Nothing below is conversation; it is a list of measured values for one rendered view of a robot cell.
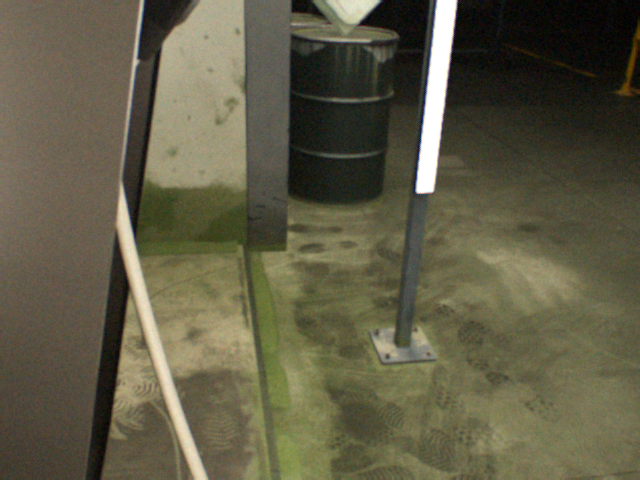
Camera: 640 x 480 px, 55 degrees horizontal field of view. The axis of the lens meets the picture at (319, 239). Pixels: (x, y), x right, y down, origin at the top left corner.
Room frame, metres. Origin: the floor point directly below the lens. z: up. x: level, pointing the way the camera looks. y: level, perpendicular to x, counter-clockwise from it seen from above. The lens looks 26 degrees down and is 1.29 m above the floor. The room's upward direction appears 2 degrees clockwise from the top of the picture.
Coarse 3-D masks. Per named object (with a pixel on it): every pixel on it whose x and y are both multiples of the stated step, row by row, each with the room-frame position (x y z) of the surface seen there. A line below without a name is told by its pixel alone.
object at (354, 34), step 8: (296, 32) 3.42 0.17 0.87; (304, 32) 3.46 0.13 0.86; (312, 32) 3.49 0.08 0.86; (320, 32) 3.51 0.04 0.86; (328, 32) 3.53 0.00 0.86; (336, 32) 3.54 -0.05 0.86; (352, 32) 3.57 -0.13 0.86; (360, 32) 3.57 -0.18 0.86; (368, 32) 3.56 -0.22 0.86; (376, 32) 3.55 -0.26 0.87
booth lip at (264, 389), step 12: (252, 276) 2.25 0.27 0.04; (252, 288) 2.15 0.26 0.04; (252, 300) 2.05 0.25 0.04; (252, 312) 1.97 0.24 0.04; (264, 372) 1.62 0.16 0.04; (264, 384) 1.55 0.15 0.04; (264, 396) 1.50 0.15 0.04; (264, 408) 1.44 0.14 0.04; (264, 420) 1.39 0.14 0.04; (276, 456) 1.26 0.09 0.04; (276, 468) 1.21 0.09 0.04
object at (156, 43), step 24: (144, 0) 0.54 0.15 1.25; (168, 0) 0.53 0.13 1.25; (192, 0) 0.53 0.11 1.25; (312, 0) 0.48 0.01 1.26; (336, 0) 0.47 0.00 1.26; (360, 0) 0.46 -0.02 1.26; (144, 24) 0.54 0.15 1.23; (168, 24) 0.53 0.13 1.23; (336, 24) 0.47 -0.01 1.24; (144, 48) 0.55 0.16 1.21
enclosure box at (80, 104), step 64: (0, 0) 0.33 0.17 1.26; (64, 0) 0.34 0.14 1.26; (128, 0) 0.34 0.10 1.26; (0, 64) 0.33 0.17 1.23; (64, 64) 0.34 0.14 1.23; (128, 64) 0.34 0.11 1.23; (0, 128) 0.33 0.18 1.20; (64, 128) 0.33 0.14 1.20; (128, 128) 0.91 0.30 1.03; (0, 192) 0.33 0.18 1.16; (64, 192) 0.33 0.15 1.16; (128, 192) 0.91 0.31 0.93; (0, 256) 0.32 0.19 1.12; (64, 256) 0.33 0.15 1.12; (0, 320) 0.32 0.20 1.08; (64, 320) 0.33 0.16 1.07; (0, 384) 0.32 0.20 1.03; (64, 384) 0.33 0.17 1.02; (0, 448) 0.32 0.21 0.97; (64, 448) 0.33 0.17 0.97
